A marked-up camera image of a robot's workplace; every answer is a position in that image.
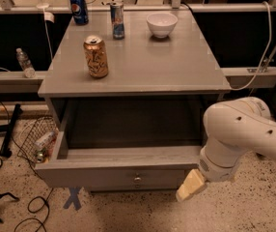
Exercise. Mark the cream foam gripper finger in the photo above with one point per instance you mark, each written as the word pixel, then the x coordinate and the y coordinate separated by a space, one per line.
pixel 192 184

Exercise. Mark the grey top drawer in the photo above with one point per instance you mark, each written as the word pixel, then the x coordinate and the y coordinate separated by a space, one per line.
pixel 125 145

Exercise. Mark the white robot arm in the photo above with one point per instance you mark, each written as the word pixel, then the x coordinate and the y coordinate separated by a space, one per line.
pixel 233 128

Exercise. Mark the grey drawer cabinet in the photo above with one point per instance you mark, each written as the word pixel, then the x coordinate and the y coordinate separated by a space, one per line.
pixel 140 67

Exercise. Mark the blue tape cross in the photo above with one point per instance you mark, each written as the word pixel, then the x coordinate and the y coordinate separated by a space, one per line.
pixel 73 199

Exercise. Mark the white ceramic bowl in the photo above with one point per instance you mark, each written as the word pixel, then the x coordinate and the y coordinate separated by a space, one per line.
pixel 161 24

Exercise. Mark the gold soda can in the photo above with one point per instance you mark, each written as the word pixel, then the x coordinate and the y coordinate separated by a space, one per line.
pixel 96 57

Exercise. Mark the slim Red Bull can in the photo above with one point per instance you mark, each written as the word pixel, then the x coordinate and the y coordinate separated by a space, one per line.
pixel 117 20

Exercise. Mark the black metal stand leg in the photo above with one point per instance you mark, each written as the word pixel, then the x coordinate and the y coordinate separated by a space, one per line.
pixel 8 130

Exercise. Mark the clear plastic water bottle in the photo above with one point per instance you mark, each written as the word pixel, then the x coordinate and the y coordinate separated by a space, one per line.
pixel 25 63

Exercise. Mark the blue Pepsi can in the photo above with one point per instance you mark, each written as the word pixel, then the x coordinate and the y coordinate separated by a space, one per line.
pixel 79 11

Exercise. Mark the wire waste basket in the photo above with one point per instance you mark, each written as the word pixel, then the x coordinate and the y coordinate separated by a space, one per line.
pixel 38 144

